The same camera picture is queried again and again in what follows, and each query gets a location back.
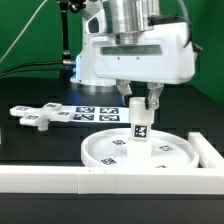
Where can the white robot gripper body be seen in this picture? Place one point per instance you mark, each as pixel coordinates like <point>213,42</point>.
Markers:
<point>160,56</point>

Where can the white fence bar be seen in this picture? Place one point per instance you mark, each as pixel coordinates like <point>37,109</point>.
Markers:
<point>82,180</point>
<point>208,155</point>

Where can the white round table top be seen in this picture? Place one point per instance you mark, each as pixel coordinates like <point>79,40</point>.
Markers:
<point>109,148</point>

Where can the white right fence bar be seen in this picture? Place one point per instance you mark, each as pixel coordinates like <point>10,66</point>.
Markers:
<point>208,155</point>

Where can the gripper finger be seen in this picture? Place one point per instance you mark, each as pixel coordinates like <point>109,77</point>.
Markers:
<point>152,100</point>
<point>124,89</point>

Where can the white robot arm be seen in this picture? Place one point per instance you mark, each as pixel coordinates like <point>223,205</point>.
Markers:
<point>131,40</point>

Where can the black camera stand pole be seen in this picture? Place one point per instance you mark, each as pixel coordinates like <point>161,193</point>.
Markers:
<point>75,6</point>

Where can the white marker sheet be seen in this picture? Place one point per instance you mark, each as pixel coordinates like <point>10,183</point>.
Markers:
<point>94,114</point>

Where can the white cross-shaped table base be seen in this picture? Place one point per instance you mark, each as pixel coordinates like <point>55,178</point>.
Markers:
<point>40,117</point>

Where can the white front fence bar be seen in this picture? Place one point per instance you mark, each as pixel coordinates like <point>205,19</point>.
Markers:
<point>82,180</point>

